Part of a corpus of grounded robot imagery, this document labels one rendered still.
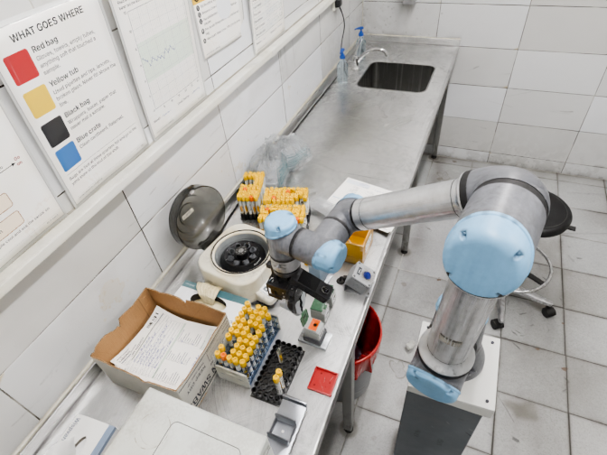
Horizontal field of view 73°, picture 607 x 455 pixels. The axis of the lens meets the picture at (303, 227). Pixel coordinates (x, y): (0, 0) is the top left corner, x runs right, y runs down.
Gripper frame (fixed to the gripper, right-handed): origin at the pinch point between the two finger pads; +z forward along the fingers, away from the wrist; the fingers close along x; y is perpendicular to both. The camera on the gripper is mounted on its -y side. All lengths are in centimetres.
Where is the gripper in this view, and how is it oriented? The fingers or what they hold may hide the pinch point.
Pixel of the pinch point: (301, 312)
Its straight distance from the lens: 117.6
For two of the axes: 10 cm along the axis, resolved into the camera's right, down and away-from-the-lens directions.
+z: 0.8, 7.2, 6.8
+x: -4.2, 6.5, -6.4
